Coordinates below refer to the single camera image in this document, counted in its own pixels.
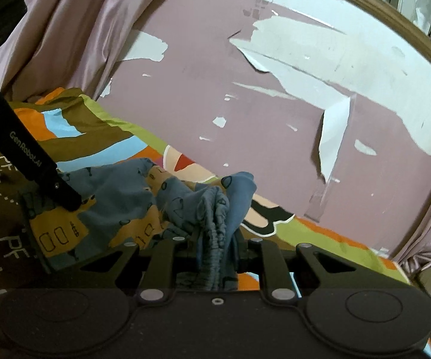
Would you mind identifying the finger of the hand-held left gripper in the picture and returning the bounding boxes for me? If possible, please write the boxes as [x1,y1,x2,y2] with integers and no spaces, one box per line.
[41,168,84,212]

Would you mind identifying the colourful printed bed sheet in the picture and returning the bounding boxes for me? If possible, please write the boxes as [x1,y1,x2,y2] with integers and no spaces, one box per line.
[7,87,414,294]

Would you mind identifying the brown wooden frame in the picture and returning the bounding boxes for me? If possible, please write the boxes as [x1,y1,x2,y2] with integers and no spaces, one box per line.
[274,0,431,95]

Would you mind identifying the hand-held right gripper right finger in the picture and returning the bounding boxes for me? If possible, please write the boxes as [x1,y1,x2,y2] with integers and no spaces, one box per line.
[237,238,359,304]

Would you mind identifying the blue vehicle print pants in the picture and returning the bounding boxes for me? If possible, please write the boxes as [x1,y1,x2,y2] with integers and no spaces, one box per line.
[21,157,258,293]

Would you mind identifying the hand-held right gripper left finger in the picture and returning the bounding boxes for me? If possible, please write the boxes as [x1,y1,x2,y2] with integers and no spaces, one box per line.
[75,236,203,304]

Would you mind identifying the pink curtain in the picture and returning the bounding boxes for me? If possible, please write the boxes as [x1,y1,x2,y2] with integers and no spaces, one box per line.
[0,0,188,100]
[391,171,431,270]

